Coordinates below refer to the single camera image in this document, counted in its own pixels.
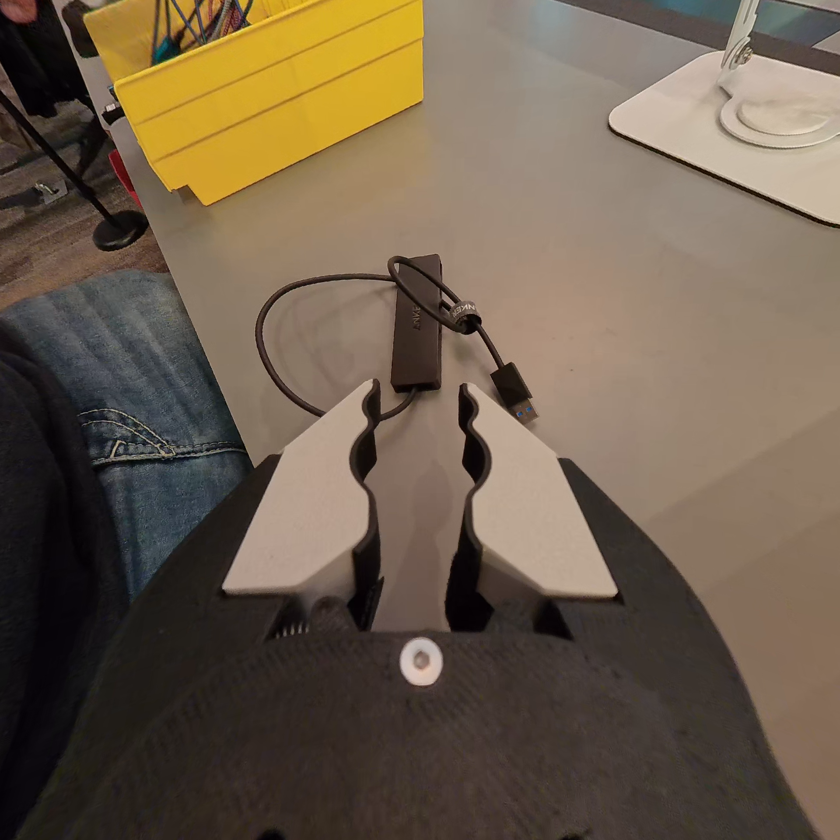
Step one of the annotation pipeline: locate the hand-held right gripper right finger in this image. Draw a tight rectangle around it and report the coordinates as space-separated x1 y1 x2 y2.
447 381 620 631

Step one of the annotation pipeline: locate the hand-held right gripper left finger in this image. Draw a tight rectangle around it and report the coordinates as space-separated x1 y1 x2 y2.
221 378 385 631

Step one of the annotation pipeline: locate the dark grey hub cable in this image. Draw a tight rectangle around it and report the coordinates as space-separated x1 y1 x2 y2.
256 256 539 427

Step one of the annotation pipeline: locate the black usb hub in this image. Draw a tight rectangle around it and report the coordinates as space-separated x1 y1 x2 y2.
390 254 447 391

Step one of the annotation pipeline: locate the yellow plastic bin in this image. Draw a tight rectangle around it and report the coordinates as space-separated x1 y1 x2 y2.
83 0 425 207

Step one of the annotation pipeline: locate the blue braided usb cable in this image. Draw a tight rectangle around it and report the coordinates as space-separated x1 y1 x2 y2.
151 0 257 64

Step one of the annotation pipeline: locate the black floor stand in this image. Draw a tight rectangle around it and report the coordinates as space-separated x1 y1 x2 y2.
0 86 149 253

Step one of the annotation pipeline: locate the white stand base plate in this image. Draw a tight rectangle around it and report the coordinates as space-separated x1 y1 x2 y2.
608 50 840 227

